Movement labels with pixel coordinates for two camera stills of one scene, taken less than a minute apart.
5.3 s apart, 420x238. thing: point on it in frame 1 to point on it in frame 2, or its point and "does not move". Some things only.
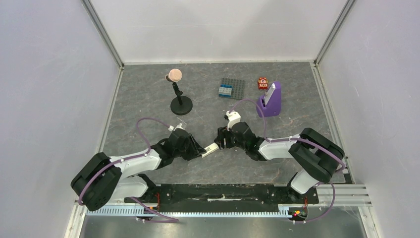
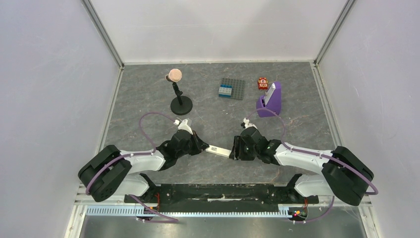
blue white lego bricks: (226, 90) does not move
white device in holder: (269, 93) does not move
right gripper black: (226, 138) to (238, 148)
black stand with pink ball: (181, 105) does not move
